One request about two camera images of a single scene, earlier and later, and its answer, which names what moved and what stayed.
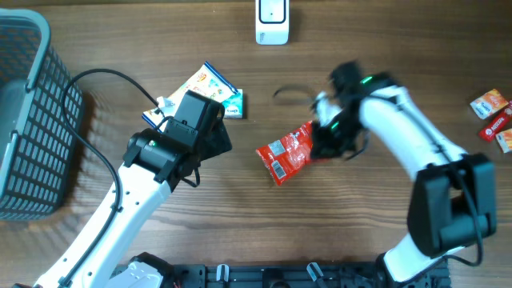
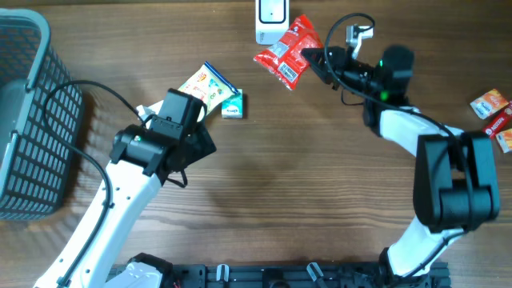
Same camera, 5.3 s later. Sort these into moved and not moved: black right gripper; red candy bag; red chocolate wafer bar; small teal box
Moved: red candy bag; black right gripper
Not moved: red chocolate wafer bar; small teal box
